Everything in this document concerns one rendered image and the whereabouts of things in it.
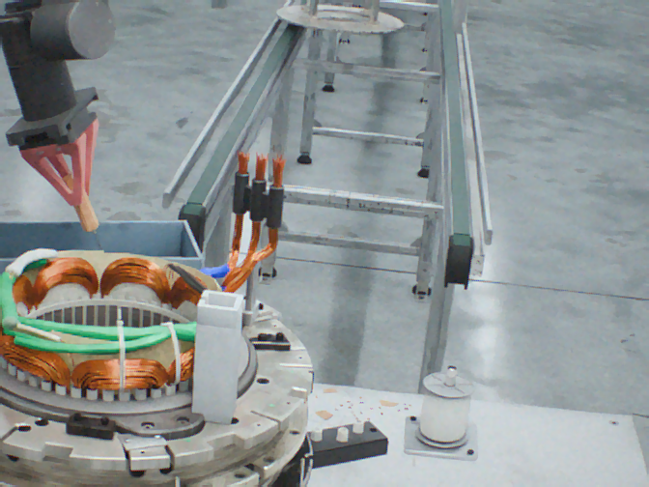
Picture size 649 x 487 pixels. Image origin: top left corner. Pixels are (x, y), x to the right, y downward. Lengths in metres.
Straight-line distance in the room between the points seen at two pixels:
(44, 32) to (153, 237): 0.30
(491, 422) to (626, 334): 2.35
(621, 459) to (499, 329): 2.27
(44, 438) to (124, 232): 0.51
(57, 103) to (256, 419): 0.44
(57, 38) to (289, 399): 0.41
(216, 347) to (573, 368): 2.84
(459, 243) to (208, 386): 1.43
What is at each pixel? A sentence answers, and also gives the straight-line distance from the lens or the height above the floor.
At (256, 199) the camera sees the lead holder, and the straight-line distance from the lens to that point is 1.01.
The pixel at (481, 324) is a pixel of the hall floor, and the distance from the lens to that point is 3.87.
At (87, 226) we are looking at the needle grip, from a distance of 1.30.
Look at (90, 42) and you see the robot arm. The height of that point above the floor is 1.29.
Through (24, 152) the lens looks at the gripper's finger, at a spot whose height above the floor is 1.16.
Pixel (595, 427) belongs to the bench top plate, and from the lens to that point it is 1.67.
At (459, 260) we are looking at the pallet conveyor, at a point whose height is 0.73.
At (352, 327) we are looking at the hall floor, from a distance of 3.75.
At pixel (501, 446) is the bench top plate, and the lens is 1.59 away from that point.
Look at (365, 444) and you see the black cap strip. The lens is 1.51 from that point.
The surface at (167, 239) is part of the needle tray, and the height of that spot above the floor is 1.05.
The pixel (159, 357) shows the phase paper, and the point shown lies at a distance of 0.92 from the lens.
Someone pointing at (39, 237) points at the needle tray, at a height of 1.05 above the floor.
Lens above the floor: 1.54
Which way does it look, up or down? 21 degrees down
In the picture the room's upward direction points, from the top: 6 degrees clockwise
